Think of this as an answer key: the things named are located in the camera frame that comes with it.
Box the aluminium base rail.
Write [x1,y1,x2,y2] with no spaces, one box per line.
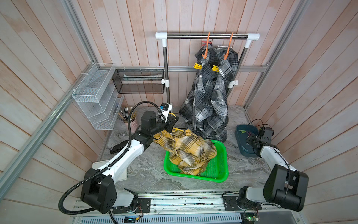
[69,190,305,224]

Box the grey plaid shirt left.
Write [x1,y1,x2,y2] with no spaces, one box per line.
[180,45,220,134]

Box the red clothespin on rack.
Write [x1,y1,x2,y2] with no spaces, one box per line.
[201,41,212,47]

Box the yellow plastic hanger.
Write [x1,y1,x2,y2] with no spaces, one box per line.
[167,113,184,133]

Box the dark teal tray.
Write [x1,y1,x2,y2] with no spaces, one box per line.
[235,124,259,157]

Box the pink pencil cup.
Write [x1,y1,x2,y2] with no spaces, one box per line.
[118,107,139,133]

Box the grey plaid shirt right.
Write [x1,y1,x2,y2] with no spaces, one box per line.
[199,48,239,142]

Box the white wire mesh shelf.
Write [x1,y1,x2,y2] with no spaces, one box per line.
[72,63,124,130]

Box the green plastic basket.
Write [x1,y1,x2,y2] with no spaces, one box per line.
[163,140,228,183]

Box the yellow plaid shirt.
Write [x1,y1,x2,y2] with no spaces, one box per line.
[154,129,217,175]

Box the orange hanger right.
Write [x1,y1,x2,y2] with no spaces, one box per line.
[224,32,234,60]

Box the orange hanger left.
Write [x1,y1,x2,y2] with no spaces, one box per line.
[202,32,211,59]

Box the grey plaid shirt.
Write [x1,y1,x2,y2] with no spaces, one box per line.
[199,48,239,142]
[180,45,220,134]

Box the black stapler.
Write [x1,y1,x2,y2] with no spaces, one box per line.
[110,140,129,155]

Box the orange hanger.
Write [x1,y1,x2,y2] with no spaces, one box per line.
[224,32,234,60]
[202,32,211,59]

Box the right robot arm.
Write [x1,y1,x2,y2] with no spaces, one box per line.
[235,123,309,212]

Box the yellow clothespin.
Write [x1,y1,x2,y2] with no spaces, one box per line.
[212,65,220,72]
[193,63,203,70]

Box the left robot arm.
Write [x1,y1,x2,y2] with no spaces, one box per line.
[58,103,179,215]

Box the metal clothes rack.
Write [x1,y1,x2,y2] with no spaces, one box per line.
[155,32,260,103]

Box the black mesh wall basket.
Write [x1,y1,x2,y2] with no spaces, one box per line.
[112,68,165,94]

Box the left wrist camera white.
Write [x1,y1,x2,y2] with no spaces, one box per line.
[159,103,172,122]

